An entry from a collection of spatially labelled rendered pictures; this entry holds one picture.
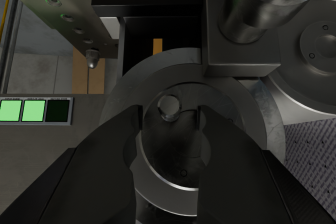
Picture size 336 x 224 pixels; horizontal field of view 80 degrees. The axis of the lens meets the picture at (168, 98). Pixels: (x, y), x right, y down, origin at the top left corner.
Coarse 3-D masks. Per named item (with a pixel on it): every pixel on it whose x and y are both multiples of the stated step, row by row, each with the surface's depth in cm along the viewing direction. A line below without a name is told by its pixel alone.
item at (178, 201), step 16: (176, 64) 17; (192, 64) 17; (144, 80) 16; (160, 80) 16; (176, 80) 16; (192, 80) 16; (208, 80) 16; (224, 80) 16; (128, 96) 16; (144, 96) 16; (240, 96) 16; (256, 112) 16; (256, 128) 15; (144, 160) 15; (144, 176) 15; (144, 192) 15; (160, 192) 15; (176, 192) 15; (192, 192) 15; (160, 208) 14; (176, 208) 14; (192, 208) 14
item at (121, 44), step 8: (120, 16) 19; (120, 24) 19; (120, 32) 18; (128, 32) 20; (120, 40) 18; (128, 40) 20; (136, 40) 24; (144, 40) 31; (152, 40) 42; (120, 48) 18; (128, 48) 20; (136, 48) 24; (144, 48) 31; (152, 48) 42; (120, 56) 18; (128, 56) 20; (136, 56) 24; (144, 56) 31; (120, 64) 18; (128, 64) 20; (120, 72) 18
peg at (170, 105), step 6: (162, 96) 12; (168, 96) 12; (174, 96) 12; (162, 102) 12; (168, 102) 12; (174, 102) 12; (180, 102) 12; (162, 108) 12; (168, 108) 12; (174, 108) 11; (180, 108) 12; (162, 114) 12; (168, 114) 11; (174, 114) 11; (168, 120) 13; (174, 120) 14
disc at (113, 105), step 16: (176, 48) 18; (192, 48) 17; (144, 64) 17; (160, 64) 17; (128, 80) 17; (240, 80) 17; (256, 80) 17; (112, 96) 17; (256, 96) 16; (112, 112) 16; (272, 112) 16; (272, 128) 16; (272, 144) 16; (144, 208) 15
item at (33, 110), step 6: (30, 102) 50; (36, 102) 50; (42, 102) 50; (24, 108) 50; (30, 108) 50; (36, 108) 50; (42, 108) 50; (24, 114) 50; (30, 114) 50; (36, 114) 50; (42, 114) 50; (24, 120) 49; (30, 120) 49; (36, 120) 49
